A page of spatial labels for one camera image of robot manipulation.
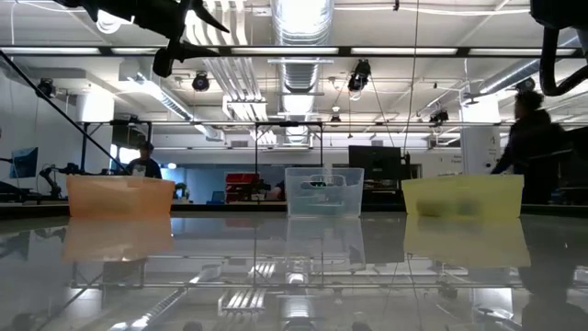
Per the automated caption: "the seated person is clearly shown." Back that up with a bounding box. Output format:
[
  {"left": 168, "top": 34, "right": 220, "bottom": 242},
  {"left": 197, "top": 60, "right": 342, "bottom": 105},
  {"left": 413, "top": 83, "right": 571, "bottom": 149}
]
[{"left": 125, "top": 141, "right": 164, "bottom": 180}]

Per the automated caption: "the yellow translucent plastic bin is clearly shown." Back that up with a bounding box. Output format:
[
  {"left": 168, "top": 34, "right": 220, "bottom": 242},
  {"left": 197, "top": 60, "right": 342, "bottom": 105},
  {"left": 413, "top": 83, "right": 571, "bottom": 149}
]
[{"left": 401, "top": 174, "right": 526, "bottom": 219}]

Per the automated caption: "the orange translucent plastic bin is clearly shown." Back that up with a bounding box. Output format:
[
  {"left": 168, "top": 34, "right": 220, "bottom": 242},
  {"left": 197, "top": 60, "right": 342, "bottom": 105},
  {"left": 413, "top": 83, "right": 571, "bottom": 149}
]
[{"left": 66, "top": 174, "right": 176, "bottom": 218}]

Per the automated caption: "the clear plastic bin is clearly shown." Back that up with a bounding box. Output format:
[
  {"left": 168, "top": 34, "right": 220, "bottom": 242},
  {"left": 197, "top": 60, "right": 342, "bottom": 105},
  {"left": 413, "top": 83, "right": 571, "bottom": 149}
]
[{"left": 284, "top": 166, "right": 365, "bottom": 218}]

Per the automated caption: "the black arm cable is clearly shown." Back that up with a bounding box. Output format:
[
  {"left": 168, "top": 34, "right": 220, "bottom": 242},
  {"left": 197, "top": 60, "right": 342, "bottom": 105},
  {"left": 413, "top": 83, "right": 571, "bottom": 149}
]
[{"left": 0, "top": 49, "right": 129, "bottom": 175}]

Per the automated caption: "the red storage bin rack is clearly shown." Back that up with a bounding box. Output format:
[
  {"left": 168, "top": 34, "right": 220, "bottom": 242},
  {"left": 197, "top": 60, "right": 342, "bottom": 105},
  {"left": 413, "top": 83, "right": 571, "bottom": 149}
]
[{"left": 224, "top": 171, "right": 259, "bottom": 202}]

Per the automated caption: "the black overhead frame beam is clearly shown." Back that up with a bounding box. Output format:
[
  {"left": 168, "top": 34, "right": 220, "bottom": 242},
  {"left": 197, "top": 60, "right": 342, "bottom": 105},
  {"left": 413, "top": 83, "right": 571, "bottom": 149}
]
[{"left": 0, "top": 44, "right": 588, "bottom": 59}]

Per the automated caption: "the black corrugated cable hose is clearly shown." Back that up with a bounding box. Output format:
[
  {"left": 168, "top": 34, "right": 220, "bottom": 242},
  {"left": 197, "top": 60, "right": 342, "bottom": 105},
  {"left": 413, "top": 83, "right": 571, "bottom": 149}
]
[{"left": 538, "top": 26, "right": 588, "bottom": 97}]

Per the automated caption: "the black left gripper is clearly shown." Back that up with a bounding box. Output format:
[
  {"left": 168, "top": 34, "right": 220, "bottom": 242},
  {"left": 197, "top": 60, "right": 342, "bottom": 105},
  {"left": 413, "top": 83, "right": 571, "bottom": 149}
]
[{"left": 53, "top": 0, "right": 231, "bottom": 79}]

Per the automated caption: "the large dark monitor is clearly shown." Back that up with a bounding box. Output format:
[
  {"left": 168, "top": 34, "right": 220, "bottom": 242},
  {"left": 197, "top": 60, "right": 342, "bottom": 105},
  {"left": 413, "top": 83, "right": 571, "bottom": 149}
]
[{"left": 569, "top": 140, "right": 588, "bottom": 203}]

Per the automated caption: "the blue-screen monitor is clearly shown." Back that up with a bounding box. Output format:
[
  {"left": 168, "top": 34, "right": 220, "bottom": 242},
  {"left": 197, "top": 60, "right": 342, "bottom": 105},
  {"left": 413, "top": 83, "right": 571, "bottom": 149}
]
[{"left": 9, "top": 146, "right": 40, "bottom": 179}]

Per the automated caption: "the white column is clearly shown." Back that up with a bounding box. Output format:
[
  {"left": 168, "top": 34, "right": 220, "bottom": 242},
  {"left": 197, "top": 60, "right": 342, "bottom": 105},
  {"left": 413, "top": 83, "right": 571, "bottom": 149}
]
[{"left": 459, "top": 94, "right": 503, "bottom": 176}]

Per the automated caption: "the black aluminium table frame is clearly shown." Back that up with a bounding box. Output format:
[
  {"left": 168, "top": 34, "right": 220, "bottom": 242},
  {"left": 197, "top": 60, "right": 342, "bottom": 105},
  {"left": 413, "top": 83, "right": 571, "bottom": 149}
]
[{"left": 0, "top": 200, "right": 588, "bottom": 218}]

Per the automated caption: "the black monitor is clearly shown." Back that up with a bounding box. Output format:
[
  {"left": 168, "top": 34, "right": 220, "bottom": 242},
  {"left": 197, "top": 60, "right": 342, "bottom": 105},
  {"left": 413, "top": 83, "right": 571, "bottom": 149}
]
[{"left": 347, "top": 144, "right": 403, "bottom": 182}]

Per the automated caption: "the standing person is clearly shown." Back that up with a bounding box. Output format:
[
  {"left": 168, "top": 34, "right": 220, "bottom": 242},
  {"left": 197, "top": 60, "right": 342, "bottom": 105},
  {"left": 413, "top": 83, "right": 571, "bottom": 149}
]
[{"left": 490, "top": 89, "right": 576, "bottom": 206}]

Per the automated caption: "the black background rig frame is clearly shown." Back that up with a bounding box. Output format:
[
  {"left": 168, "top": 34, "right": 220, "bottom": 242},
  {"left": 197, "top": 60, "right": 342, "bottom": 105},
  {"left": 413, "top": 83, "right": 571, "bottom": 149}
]
[
  {"left": 254, "top": 120, "right": 324, "bottom": 203},
  {"left": 75, "top": 119, "right": 153, "bottom": 176}
]

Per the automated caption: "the silver ventilation duct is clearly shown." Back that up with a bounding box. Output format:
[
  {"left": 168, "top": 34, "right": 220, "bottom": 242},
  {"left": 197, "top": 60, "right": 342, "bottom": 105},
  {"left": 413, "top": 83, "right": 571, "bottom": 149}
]
[{"left": 270, "top": 0, "right": 335, "bottom": 144}]

